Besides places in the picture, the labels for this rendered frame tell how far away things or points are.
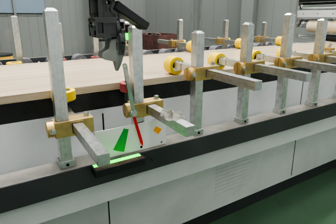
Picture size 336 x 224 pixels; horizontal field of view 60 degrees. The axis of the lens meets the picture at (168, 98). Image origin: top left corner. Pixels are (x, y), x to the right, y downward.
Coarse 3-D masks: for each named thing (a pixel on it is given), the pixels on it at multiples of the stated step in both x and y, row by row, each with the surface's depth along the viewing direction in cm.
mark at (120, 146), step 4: (124, 128) 97; (124, 132) 97; (120, 136) 97; (124, 136) 97; (120, 140) 97; (124, 140) 98; (116, 144) 97; (120, 144) 97; (124, 144) 98; (116, 148) 97; (120, 148) 98; (124, 148) 98
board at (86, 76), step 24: (264, 48) 233; (312, 48) 233; (0, 72) 134; (24, 72) 134; (48, 72) 134; (72, 72) 134; (96, 72) 134; (120, 72) 134; (144, 72) 134; (0, 96) 95; (24, 96) 98; (48, 96) 102
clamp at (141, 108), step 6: (144, 102) 98; (150, 102) 100; (156, 102) 101; (162, 102) 102; (126, 108) 96; (138, 108) 98; (144, 108) 99; (126, 114) 97; (138, 114) 98; (144, 114) 99
